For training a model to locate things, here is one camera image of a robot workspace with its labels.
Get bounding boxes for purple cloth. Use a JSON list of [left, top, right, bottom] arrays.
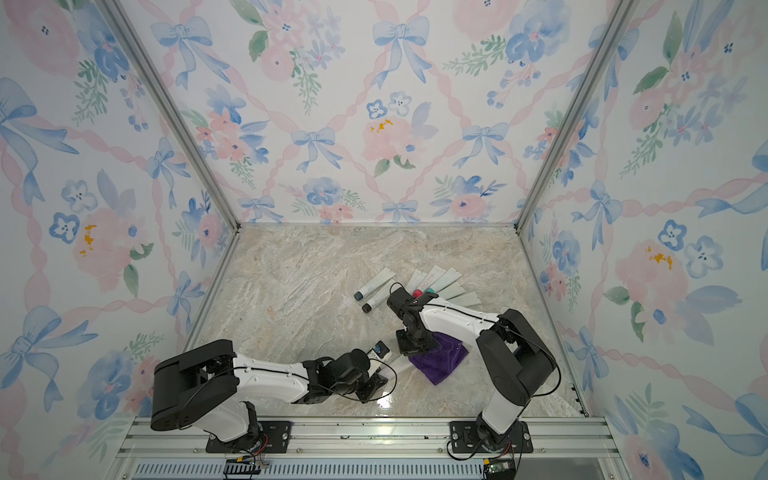
[[409, 332, 469, 385]]

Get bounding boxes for white tube dark cap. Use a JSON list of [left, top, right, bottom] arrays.
[[361, 280, 395, 313]]

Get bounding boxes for white tube front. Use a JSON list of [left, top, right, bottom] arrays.
[[448, 292, 481, 308]]

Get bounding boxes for white tube pink cap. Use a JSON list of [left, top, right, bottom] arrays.
[[413, 265, 446, 296], [381, 355, 413, 378]]

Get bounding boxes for white toothpaste tube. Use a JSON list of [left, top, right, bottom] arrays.
[[427, 268, 462, 293]]

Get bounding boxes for white tube black cap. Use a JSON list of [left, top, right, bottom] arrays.
[[405, 270, 427, 293]]

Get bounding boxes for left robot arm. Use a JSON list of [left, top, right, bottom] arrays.
[[151, 339, 391, 444]]

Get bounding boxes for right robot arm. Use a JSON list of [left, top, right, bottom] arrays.
[[387, 286, 560, 443]]

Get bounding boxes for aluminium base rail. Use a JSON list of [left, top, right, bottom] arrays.
[[105, 417, 629, 479]]

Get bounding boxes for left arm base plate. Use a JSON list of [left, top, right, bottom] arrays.
[[205, 420, 293, 455]]

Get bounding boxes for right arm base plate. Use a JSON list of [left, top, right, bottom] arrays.
[[448, 420, 534, 454]]

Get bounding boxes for aluminium corner post right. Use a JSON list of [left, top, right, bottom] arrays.
[[515, 0, 637, 236]]

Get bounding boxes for aluminium corner post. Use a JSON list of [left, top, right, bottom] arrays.
[[515, 0, 637, 236], [95, 0, 240, 233]]

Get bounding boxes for aluminium corner post left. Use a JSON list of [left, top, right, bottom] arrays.
[[95, 0, 240, 233]]

